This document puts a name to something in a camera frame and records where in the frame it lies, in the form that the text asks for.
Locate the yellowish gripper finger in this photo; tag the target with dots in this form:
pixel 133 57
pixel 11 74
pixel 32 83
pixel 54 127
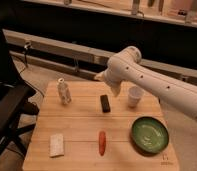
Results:
pixel 116 90
pixel 100 77

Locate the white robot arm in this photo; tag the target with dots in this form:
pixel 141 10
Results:
pixel 125 66

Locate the black rectangular block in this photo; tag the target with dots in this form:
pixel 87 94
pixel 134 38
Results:
pixel 105 103

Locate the white paper cup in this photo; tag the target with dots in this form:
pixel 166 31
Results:
pixel 134 96

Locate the wooden table board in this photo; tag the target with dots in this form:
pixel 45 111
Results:
pixel 80 123

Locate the green round plate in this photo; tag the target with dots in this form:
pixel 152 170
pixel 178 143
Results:
pixel 149 135

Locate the white sponge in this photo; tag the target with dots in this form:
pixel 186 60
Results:
pixel 56 145

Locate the black chair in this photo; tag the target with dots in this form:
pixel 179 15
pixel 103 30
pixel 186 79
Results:
pixel 14 95

